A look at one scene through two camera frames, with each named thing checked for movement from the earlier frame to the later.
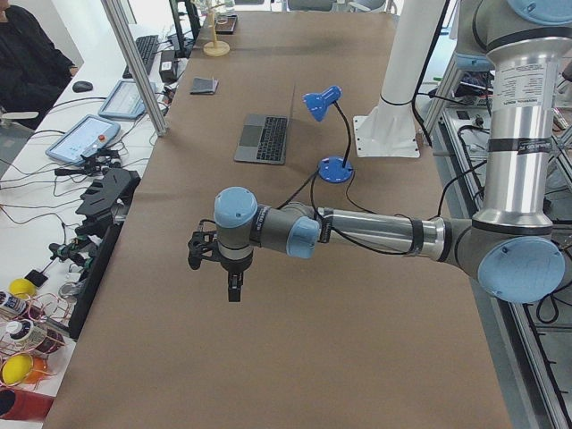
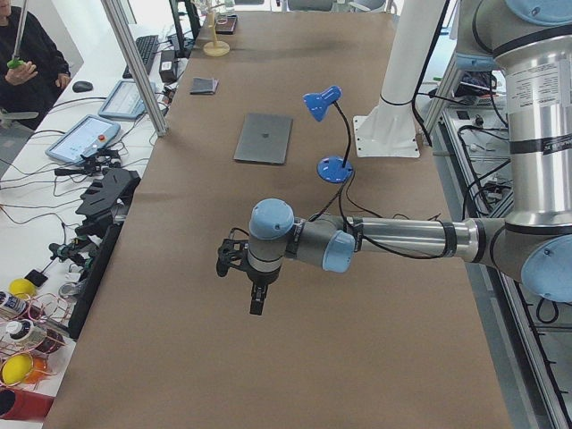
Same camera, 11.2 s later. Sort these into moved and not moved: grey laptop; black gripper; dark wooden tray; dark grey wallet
Moved: black gripper
Not moved: dark grey wallet; dark wooden tray; grey laptop
